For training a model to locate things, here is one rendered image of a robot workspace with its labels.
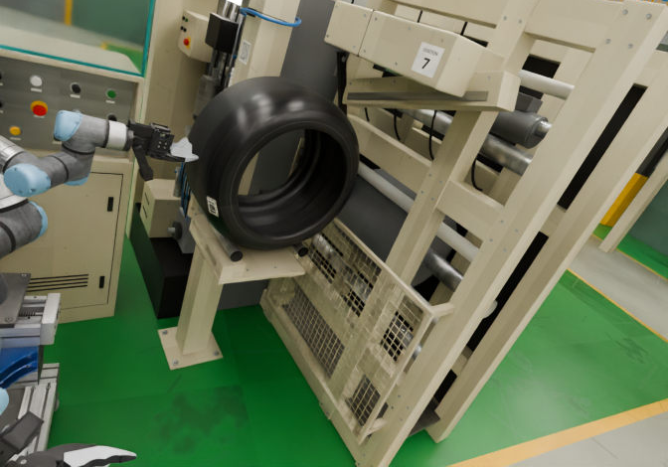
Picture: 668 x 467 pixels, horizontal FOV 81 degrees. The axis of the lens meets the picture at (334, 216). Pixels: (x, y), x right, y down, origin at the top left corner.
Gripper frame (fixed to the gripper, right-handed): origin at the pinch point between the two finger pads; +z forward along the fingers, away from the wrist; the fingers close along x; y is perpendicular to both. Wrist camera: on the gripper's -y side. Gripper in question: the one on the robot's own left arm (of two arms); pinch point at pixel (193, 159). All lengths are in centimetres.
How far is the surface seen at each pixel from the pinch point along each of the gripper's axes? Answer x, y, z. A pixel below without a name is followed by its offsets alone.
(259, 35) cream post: 25, 41, 19
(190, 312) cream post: 27, -88, 32
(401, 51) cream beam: -19, 54, 43
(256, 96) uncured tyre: -3.1, 24.7, 11.4
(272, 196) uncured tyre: 16.2, -15.5, 43.8
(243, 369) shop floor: 10, -114, 63
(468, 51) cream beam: -37, 61, 49
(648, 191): 54, 73, 714
